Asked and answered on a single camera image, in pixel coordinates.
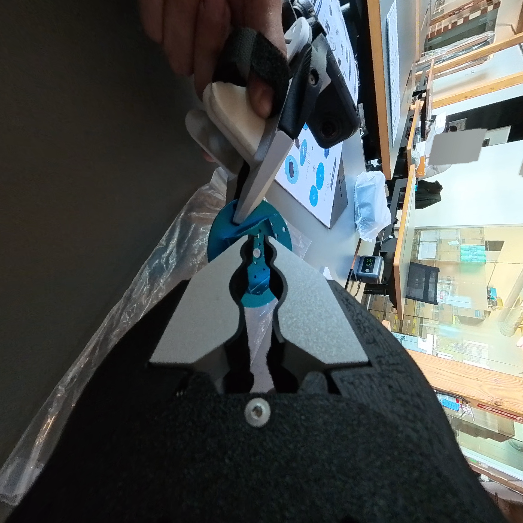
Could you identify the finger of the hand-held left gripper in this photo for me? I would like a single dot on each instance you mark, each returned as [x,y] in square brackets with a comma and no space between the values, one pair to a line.
[265,171]

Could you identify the person's left hand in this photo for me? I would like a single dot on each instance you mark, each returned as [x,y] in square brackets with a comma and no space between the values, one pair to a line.
[196,28]

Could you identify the white paper sheets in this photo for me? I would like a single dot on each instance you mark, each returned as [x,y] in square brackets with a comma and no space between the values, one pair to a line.
[393,61]

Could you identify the clear plastic bag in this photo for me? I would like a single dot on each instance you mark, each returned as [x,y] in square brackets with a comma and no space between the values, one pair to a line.
[122,327]

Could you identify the white plastic bag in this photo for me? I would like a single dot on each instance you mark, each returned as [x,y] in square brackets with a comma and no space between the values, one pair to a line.
[369,204]

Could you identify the wood-edged table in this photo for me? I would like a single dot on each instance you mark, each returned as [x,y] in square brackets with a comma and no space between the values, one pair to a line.
[404,245]
[380,81]

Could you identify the assembly instruction sheet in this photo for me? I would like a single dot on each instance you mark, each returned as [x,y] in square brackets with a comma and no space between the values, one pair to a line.
[304,184]

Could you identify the black flat pad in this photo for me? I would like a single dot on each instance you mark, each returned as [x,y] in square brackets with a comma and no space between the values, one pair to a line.
[340,196]

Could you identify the teal round metal plate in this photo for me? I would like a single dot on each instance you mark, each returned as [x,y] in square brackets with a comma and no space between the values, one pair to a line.
[220,229]

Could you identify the small device with screen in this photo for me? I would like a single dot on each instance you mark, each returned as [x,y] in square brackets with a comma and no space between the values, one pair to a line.
[369,269]

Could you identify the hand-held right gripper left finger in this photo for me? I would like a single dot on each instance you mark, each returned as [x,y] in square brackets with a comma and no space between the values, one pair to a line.
[196,322]

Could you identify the silver ventilation duct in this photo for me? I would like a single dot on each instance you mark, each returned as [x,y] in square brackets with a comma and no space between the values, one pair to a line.
[513,320]

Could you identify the grey desk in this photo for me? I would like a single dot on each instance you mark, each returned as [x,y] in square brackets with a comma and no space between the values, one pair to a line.
[81,163]

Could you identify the blue square metal bracket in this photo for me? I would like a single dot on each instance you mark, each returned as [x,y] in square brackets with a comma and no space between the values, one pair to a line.
[258,271]

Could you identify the wooden pillar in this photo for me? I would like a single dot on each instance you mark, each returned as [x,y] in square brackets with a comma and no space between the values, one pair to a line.
[470,380]

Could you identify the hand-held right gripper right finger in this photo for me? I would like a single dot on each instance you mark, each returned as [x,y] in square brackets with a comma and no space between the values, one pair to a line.
[318,322]

